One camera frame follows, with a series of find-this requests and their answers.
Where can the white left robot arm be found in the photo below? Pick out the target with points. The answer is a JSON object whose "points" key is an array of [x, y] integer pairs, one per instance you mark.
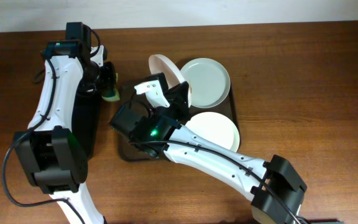
{"points": [[55, 149]]}

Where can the light grey plate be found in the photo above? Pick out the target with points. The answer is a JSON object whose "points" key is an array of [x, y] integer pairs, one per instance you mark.
{"points": [[209, 82]]}

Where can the black tray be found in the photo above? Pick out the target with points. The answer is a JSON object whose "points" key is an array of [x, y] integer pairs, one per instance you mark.
{"points": [[85, 121]]}

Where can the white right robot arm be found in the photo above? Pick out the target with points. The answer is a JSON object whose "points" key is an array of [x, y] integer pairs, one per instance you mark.
{"points": [[275, 189]]}

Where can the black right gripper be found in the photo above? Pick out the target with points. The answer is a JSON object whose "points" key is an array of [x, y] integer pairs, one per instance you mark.
{"points": [[175, 98]]}

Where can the green yellow sponge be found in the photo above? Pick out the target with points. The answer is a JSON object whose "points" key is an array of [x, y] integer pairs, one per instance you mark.
{"points": [[111, 94]]}

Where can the cream white plate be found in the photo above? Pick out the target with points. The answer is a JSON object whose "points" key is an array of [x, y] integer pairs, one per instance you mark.
{"points": [[217, 128]]}

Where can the brown serving tray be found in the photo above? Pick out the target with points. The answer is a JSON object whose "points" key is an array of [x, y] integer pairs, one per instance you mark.
{"points": [[132, 154]]}

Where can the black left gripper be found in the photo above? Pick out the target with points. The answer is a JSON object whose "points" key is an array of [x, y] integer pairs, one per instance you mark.
{"points": [[108, 78]]}

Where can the pink plate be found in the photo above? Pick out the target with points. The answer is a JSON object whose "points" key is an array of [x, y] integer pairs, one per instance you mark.
{"points": [[169, 71]]}

